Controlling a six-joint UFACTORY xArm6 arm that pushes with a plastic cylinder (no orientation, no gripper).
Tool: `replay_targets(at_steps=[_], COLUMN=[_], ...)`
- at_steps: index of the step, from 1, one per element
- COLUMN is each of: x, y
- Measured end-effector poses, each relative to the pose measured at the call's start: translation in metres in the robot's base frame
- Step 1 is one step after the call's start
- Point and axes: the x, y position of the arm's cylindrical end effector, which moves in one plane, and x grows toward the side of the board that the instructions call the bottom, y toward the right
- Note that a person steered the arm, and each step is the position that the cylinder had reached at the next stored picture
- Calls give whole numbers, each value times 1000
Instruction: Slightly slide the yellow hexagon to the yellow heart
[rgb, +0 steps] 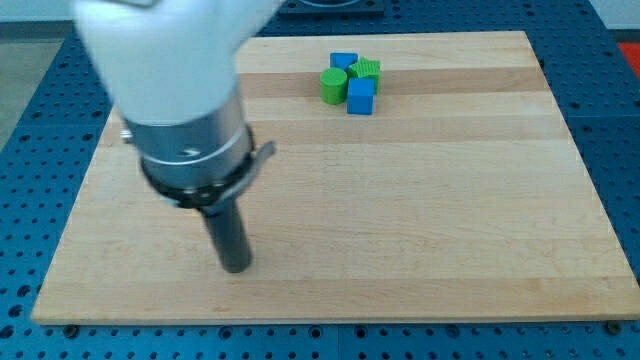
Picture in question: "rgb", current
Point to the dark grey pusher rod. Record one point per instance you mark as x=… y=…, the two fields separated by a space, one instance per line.
x=226 y=230

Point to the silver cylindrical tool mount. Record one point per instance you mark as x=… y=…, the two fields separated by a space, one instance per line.
x=204 y=162

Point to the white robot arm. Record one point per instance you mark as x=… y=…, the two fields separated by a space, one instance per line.
x=169 y=68

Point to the green cylinder block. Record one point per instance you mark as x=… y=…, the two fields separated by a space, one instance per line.
x=333 y=86

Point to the blue triangle block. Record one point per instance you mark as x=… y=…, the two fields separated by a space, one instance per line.
x=343 y=60

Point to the blue cube block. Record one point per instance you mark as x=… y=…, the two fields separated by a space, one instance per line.
x=360 y=96

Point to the green star block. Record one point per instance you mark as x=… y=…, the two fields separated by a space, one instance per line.
x=365 y=68

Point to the wooden board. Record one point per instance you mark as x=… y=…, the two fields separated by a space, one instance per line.
x=462 y=198

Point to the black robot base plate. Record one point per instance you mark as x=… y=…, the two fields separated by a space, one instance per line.
x=332 y=7

